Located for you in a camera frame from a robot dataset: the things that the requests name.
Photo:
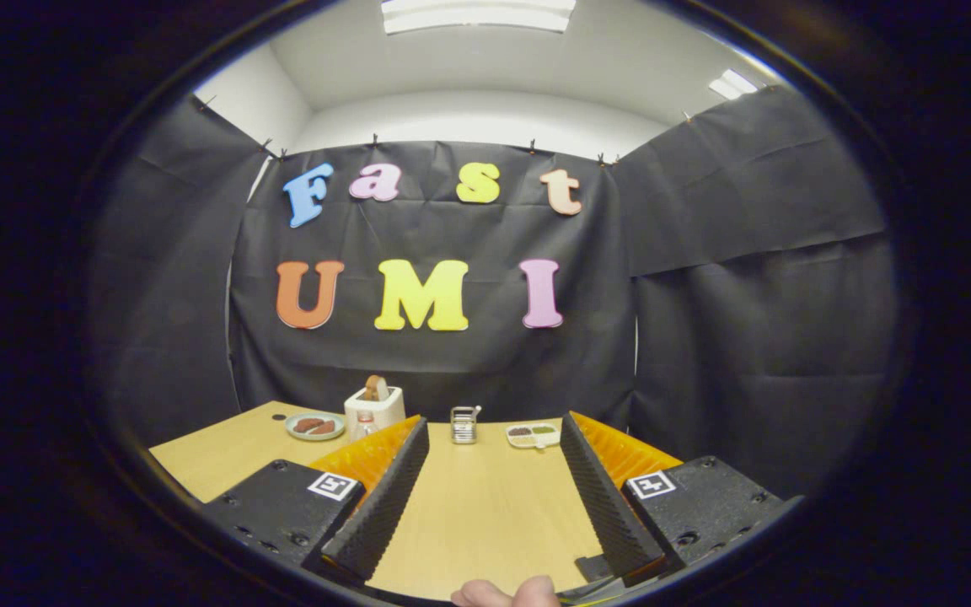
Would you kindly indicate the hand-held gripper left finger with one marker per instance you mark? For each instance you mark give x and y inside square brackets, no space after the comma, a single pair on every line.
[384,506]

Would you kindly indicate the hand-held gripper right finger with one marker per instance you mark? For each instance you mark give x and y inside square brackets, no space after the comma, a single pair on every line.
[608,506]

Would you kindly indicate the clear plastic juice bottle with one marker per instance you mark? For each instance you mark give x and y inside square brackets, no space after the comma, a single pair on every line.
[364,428]

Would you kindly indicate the white toaster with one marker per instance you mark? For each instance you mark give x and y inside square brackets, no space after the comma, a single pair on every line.
[384,413]

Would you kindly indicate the brown sausage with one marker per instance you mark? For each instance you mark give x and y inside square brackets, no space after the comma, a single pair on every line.
[308,424]
[324,428]

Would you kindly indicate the wooden table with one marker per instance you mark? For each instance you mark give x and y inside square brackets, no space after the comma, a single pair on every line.
[485,506]

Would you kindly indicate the white divided sauce tray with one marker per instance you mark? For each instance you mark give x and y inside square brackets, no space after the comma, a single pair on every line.
[532,436]

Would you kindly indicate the green plate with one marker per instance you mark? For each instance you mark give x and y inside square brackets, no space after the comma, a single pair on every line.
[293,432]

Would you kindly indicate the brown bread slice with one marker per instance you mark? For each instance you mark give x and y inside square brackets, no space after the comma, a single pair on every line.
[377,388]

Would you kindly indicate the black backdrop cloth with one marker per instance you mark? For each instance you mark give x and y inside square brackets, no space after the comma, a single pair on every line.
[452,362]

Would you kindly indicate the small ceiling light panel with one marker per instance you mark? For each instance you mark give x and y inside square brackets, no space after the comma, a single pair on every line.
[734,84]

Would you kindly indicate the long ceiling light panel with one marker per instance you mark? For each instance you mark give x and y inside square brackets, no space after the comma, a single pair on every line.
[477,15]

